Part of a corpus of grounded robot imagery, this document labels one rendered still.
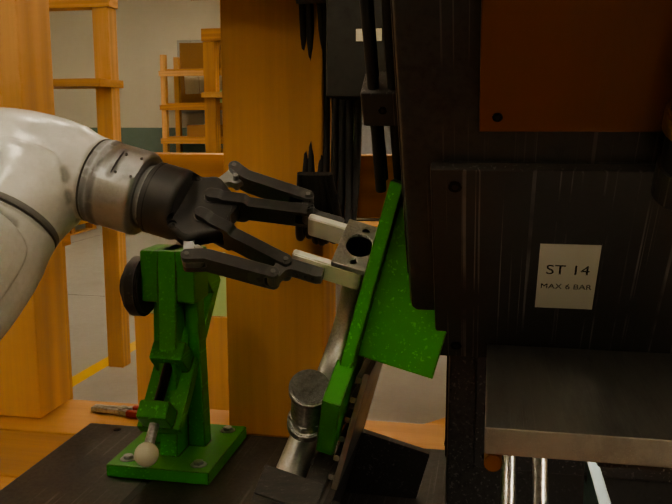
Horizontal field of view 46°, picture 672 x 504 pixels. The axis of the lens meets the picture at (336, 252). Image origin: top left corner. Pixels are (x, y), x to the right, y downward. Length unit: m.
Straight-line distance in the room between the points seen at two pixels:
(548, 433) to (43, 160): 0.55
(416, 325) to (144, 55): 11.28
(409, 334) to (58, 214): 0.37
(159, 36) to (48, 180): 11.01
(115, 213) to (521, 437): 0.47
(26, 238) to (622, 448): 0.56
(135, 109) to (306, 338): 10.91
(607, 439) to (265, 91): 0.70
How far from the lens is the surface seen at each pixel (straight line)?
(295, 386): 0.73
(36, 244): 0.83
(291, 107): 1.08
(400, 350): 0.71
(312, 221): 0.81
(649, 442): 0.54
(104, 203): 0.83
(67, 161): 0.84
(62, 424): 1.28
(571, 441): 0.53
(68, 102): 12.45
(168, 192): 0.81
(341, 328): 0.86
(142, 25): 11.95
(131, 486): 1.01
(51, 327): 1.31
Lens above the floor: 1.32
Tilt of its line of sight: 9 degrees down
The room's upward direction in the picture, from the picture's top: straight up
